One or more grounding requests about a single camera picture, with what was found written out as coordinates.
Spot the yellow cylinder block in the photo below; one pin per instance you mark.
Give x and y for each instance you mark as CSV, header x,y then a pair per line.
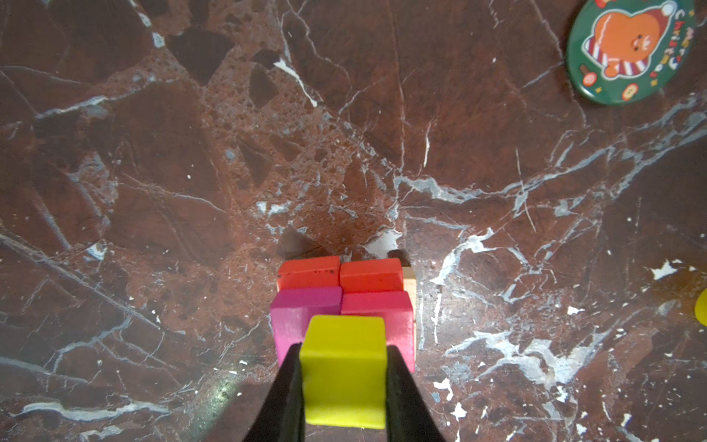
x,y
700,308

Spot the red block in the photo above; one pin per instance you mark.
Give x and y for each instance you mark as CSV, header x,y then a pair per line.
x,y
384,275
309,273

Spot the pink small block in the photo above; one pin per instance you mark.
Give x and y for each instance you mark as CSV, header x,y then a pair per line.
x,y
395,307

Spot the natural long wood block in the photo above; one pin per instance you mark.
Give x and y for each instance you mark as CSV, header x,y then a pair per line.
x,y
410,287

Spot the green round cartoon badge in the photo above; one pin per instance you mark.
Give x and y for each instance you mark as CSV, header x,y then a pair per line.
x,y
619,52

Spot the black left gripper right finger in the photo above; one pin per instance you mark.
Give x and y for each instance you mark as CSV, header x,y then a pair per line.
x,y
407,416

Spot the magenta cube block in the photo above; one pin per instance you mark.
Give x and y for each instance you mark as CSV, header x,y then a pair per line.
x,y
292,310

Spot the yellow cube block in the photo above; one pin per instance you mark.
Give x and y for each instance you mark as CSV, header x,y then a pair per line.
x,y
344,366

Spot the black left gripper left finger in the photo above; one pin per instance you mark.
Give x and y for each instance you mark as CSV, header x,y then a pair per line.
x,y
282,417

